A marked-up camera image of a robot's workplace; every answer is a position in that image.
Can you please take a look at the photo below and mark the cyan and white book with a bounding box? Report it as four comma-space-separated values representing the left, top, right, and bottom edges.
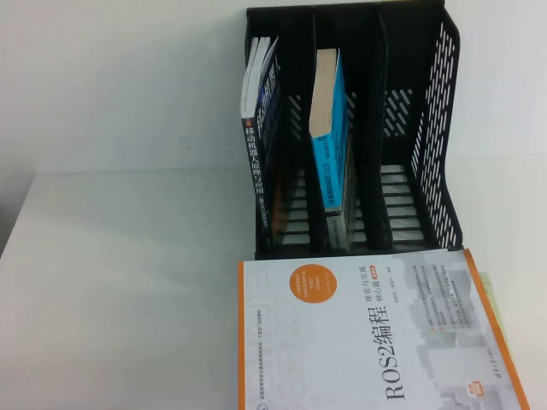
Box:
308, 47, 356, 251

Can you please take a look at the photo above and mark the black plastic book stand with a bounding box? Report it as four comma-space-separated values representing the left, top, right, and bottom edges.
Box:
245, 0, 467, 261

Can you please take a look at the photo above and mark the pale yellow book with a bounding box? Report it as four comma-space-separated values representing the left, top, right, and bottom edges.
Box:
477, 271, 512, 347

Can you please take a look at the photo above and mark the dark blue robotics book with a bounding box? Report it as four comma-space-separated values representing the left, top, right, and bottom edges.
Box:
240, 36, 285, 253

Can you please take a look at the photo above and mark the white orange ROS2 book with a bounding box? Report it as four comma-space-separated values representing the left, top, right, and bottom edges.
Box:
237, 248, 531, 410

